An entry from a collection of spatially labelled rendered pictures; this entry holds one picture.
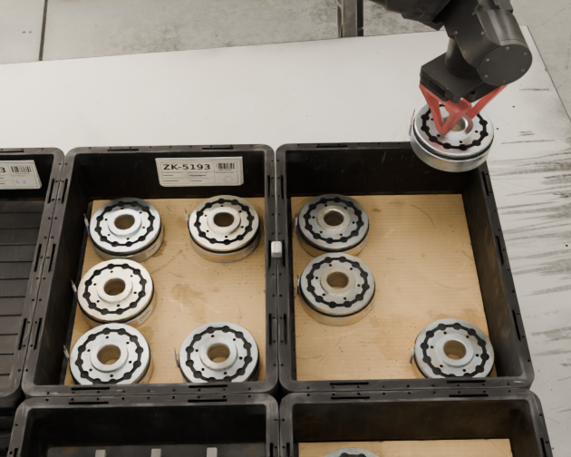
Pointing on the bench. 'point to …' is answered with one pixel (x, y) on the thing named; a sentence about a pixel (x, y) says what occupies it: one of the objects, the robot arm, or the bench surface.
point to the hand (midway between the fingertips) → (456, 120)
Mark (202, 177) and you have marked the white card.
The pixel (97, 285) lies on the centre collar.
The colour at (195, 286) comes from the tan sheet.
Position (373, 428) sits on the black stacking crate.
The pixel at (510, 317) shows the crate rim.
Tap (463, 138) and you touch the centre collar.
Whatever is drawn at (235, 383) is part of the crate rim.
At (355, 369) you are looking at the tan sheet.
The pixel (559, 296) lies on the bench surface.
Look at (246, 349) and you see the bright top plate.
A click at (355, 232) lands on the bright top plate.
